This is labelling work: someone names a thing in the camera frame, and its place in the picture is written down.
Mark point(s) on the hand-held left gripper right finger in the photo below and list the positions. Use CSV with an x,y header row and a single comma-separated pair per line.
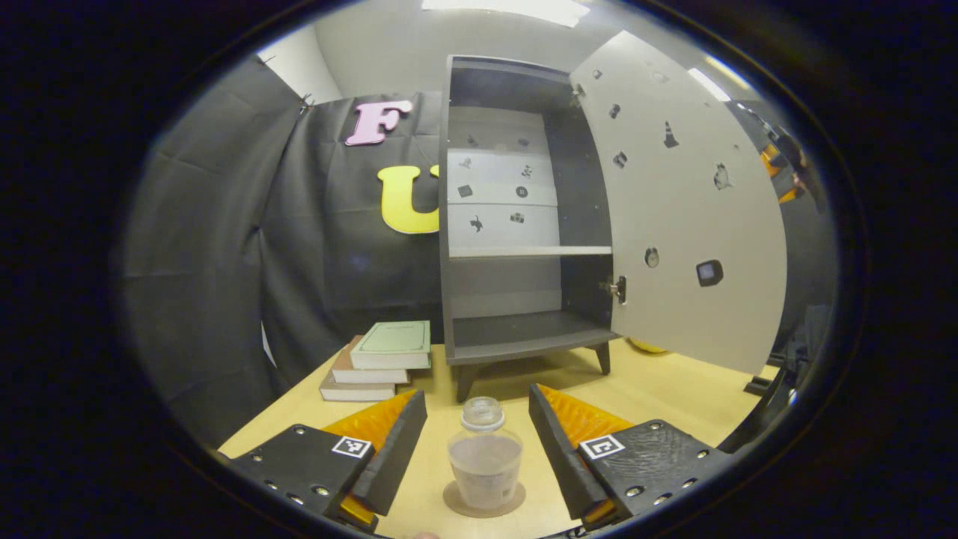
x,y
557,457

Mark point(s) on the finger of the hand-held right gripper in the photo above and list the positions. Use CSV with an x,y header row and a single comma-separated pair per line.
x,y
789,195
771,159

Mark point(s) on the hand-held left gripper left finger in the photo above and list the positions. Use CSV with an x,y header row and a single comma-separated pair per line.
x,y
397,449

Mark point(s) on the round brown coaster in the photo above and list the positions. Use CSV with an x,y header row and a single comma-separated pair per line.
x,y
456,505

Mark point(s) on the metal door hinge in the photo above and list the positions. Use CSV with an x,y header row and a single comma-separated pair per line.
x,y
617,288

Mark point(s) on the grey book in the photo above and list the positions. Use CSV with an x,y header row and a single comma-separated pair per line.
x,y
355,392

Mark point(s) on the brown book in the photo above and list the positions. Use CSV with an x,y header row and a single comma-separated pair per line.
x,y
367,376

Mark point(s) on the small ceiling light panel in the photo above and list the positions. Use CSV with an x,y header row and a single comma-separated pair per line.
x,y
709,84

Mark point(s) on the green book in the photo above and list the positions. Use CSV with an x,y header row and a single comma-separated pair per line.
x,y
393,344

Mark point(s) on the yellow plush ball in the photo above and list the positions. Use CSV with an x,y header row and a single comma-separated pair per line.
x,y
647,347

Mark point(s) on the black backdrop cloth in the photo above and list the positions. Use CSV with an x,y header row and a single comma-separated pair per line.
x,y
224,262

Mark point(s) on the large ceiling light panel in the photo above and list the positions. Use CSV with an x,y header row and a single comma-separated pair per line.
x,y
509,9

